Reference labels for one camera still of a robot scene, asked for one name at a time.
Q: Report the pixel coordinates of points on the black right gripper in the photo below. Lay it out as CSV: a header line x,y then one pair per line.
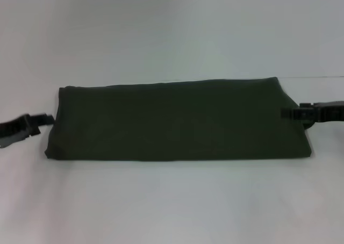
x,y
328,113

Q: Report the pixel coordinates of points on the dark green shirt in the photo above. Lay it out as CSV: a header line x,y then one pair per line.
x,y
174,120

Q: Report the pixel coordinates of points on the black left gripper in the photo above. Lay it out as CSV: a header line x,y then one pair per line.
x,y
13,131

